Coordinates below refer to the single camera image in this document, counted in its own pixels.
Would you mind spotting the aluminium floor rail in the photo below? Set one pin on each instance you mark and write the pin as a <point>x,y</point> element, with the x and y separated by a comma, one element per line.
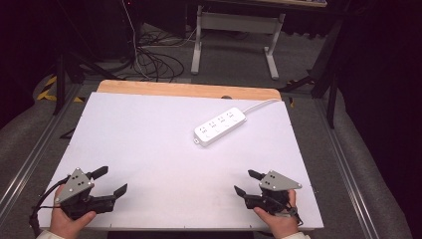
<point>36,149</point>
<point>341,166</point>

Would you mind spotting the white table board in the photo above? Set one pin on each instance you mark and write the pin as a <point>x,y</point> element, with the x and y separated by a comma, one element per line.
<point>159,166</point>

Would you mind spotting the white metal desk frame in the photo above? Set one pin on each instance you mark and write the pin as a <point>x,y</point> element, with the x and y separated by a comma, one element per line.
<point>239,22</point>

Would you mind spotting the yellow black floor tape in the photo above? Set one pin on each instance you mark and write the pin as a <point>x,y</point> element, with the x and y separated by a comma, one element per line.
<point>46,94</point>

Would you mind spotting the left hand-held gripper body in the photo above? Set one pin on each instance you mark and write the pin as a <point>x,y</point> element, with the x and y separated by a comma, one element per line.
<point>74,186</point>

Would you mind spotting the black metal stand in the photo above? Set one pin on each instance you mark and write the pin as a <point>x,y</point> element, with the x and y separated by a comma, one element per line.
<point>331,96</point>
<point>60,83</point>

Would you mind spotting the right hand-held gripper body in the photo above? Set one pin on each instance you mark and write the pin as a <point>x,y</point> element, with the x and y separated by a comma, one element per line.
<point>277,182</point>

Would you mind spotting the white power strip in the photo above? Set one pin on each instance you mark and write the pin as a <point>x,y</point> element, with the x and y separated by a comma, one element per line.
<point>219,126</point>

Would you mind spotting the wooden table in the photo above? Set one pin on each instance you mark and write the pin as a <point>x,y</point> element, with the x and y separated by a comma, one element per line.
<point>185,89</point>

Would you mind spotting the person's left hand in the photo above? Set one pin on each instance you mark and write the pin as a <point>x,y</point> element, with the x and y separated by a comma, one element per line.
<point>64,224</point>

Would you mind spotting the person's right hand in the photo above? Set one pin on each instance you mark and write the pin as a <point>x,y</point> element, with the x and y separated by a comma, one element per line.
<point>280,224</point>

